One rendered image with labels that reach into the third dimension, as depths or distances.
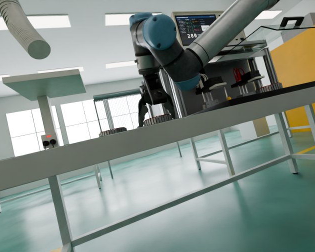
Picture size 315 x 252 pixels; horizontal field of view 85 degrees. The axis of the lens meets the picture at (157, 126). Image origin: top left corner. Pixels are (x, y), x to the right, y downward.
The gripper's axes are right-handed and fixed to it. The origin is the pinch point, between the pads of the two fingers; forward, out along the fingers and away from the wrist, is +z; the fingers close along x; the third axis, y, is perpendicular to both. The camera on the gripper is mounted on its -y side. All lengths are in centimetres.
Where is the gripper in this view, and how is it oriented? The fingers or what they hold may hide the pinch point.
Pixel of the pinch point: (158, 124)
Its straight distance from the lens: 64.3
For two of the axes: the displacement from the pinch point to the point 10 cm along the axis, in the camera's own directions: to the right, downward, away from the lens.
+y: -2.7, -4.0, 8.7
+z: 1.3, 8.8, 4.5
